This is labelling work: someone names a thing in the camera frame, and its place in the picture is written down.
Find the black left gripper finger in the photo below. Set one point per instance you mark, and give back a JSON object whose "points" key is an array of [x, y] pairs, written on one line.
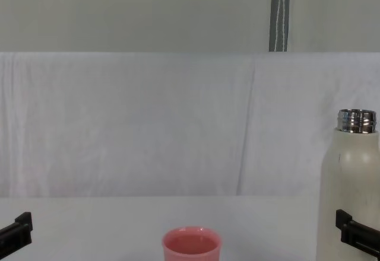
{"points": [[22, 228]]}

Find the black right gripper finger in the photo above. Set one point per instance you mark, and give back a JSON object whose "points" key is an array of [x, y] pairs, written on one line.
{"points": [[353, 232]]}

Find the cream vacuum bottle steel neck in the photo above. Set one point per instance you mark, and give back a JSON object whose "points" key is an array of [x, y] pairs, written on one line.
{"points": [[347, 178]]}

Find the white table cloth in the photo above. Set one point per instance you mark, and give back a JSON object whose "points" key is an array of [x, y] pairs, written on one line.
{"points": [[104, 228]]}

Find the pink cup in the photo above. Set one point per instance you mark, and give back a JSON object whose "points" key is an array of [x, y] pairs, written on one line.
{"points": [[178, 253]]}

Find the wrinkled white draped cloth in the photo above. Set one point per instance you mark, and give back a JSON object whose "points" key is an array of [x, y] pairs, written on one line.
{"points": [[148, 124]]}

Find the pale white curtain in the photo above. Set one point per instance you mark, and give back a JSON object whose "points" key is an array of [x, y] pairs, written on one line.
{"points": [[335, 12], [133, 12]]}

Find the grey striped post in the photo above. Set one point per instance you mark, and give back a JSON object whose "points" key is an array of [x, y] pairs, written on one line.
{"points": [[279, 12]]}

